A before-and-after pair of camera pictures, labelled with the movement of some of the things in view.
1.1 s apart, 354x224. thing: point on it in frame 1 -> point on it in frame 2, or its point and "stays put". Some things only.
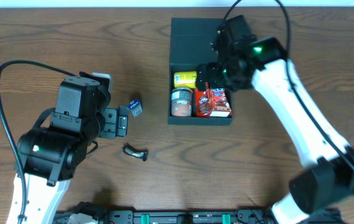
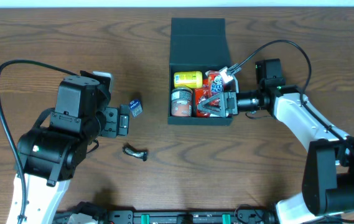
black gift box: x=191 y=44 stays put
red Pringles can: x=181 y=99 stays put
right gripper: x=208 y=76 -> x=231 y=103
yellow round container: x=187 y=78 stays put
